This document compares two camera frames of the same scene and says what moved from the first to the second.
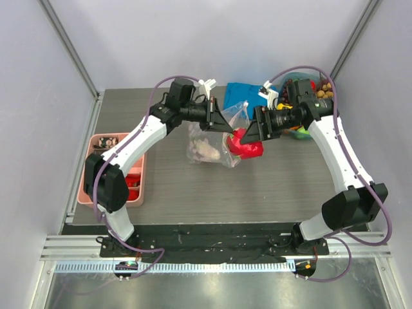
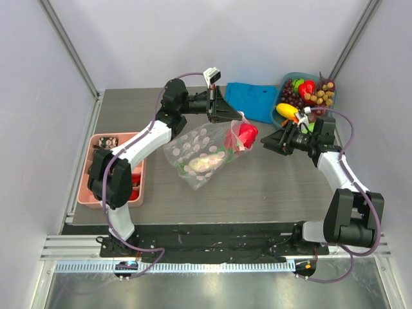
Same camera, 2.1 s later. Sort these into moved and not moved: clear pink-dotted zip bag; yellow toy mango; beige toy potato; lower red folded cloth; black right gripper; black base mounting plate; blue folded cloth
Moved: beige toy potato; clear pink-dotted zip bag; black right gripper
Not moved: yellow toy mango; lower red folded cloth; blue folded cloth; black base mounting plate
